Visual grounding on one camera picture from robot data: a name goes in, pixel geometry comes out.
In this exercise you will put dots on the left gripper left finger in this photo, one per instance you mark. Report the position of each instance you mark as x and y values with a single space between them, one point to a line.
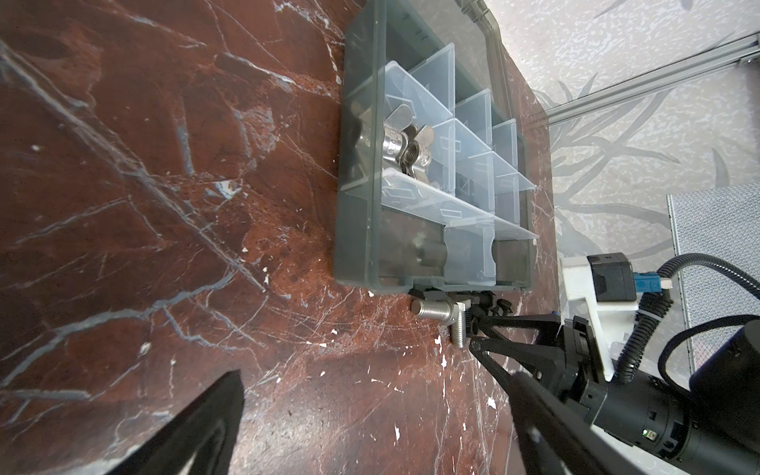
201 438

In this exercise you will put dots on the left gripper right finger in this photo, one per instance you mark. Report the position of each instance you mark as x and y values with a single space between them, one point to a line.
555 441

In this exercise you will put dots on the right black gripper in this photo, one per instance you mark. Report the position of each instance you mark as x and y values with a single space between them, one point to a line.
645 413

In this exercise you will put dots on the silver wing nut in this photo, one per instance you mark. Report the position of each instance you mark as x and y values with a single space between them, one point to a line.
405 147

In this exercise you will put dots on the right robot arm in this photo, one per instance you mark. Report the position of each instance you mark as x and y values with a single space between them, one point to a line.
723 394

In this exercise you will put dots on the silver bolt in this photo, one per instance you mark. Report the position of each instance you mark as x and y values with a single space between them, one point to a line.
450 312

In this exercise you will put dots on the clear compartment organizer box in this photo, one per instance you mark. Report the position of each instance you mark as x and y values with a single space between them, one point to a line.
483 223

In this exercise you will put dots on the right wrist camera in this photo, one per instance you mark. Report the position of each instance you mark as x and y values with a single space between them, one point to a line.
609 287

